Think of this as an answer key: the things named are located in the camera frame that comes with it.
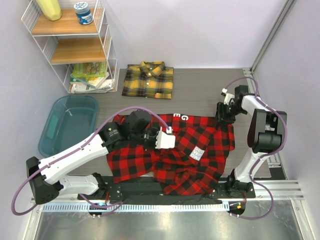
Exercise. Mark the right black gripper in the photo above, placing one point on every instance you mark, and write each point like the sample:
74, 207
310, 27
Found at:
221, 115

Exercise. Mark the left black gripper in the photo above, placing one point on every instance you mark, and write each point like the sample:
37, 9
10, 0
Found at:
155, 130

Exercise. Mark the red black plaid shirt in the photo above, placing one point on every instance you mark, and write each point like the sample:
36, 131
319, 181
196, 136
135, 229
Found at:
192, 167

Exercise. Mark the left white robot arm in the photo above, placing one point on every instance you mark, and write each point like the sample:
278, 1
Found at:
49, 177

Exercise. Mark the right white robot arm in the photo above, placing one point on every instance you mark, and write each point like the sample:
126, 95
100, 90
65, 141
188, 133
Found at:
266, 135

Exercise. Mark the stack of books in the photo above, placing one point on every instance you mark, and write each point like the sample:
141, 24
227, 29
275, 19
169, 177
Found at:
90, 77

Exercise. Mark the folded yellow plaid shirt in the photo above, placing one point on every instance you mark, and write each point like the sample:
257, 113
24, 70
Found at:
149, 80

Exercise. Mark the teal plastic bin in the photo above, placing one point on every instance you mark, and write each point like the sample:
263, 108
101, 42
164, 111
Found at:
72, 119

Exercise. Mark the blue white jar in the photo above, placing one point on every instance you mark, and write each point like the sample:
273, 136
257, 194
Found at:
83, 13

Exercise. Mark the yellow bottle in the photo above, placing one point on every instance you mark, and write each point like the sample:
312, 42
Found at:
50, 8

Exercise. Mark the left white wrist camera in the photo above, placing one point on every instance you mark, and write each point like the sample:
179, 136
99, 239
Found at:
165, 139

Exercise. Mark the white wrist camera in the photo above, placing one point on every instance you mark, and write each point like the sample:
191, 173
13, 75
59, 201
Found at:
228, 97
165, 139

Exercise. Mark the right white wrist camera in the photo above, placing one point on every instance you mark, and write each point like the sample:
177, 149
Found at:
228, 97

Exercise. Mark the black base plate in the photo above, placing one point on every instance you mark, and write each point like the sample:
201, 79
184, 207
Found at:
146, 191

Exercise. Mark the white slotted cable duct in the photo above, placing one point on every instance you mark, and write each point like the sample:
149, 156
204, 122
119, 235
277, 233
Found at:
69, 207

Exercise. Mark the white wire wooden shelf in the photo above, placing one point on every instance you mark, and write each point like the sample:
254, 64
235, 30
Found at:
65, 42

